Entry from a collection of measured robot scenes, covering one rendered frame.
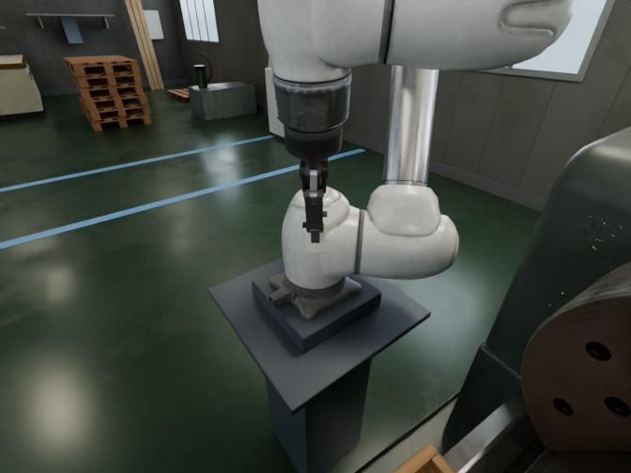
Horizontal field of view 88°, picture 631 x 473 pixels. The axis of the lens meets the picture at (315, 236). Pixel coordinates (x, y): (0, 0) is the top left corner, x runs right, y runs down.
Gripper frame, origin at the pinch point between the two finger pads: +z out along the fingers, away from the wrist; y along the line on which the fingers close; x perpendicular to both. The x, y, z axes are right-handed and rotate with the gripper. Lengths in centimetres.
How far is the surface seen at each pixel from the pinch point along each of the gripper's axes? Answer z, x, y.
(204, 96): 161, -194, -508
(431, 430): 53, 28, 14
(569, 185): -12.8, 33.6, 3.8
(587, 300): -11.8, 26.3, 21.3
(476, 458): 17.4, 23.1, 27.7
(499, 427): 18.6, 28.4, 23.3
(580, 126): 74, 197, -200
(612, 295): -13.7, 27.0, 22.1
